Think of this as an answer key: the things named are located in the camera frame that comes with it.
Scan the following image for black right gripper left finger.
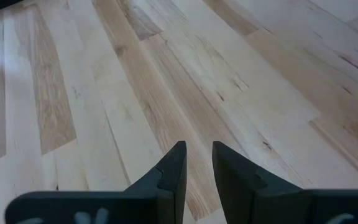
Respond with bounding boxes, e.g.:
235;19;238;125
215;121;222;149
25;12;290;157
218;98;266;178
4;140;188;224

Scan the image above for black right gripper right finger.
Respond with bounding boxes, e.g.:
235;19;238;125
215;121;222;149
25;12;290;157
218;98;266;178
212;140;358;224

